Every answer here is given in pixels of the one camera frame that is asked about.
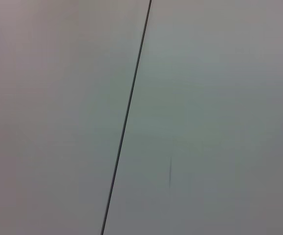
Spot thin dark vertical strip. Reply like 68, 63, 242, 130
100, 0, 152, 235

